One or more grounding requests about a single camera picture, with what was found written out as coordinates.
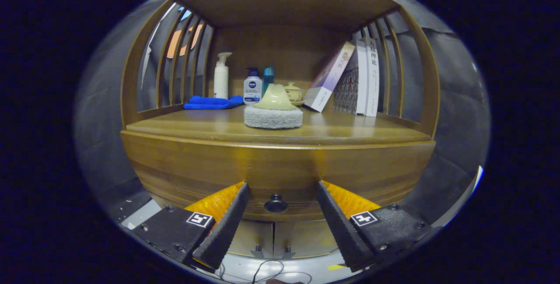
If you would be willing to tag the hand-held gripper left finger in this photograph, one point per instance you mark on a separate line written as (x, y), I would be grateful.
(223, 236)

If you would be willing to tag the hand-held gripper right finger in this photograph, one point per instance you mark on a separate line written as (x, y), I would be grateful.
(341, 231)

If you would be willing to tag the wooden drawer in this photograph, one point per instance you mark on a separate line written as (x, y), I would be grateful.
(280, 166)

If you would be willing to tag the wooden countertop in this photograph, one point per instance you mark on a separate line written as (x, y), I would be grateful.
(350, 128)

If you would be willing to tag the yellow tape strip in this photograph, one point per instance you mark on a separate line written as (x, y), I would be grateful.
(336, 268)

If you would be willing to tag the blue folded cloth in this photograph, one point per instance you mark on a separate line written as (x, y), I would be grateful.
(210, 102)

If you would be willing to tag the beige lidded teacup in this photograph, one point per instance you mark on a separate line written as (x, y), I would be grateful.
(295, 93)

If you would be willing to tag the white lotion bottle blue cap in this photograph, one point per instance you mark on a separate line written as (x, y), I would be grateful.
(252, 89)

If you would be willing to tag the purple and white book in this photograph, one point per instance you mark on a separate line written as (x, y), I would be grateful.
(328, 78)

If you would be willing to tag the white book plain spine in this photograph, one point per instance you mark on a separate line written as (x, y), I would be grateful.
(361, 78)

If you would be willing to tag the white pump bottle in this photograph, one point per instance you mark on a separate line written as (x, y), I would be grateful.
(221, 80)

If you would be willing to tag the teal bottle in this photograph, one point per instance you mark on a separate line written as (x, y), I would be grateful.
(268, 76)

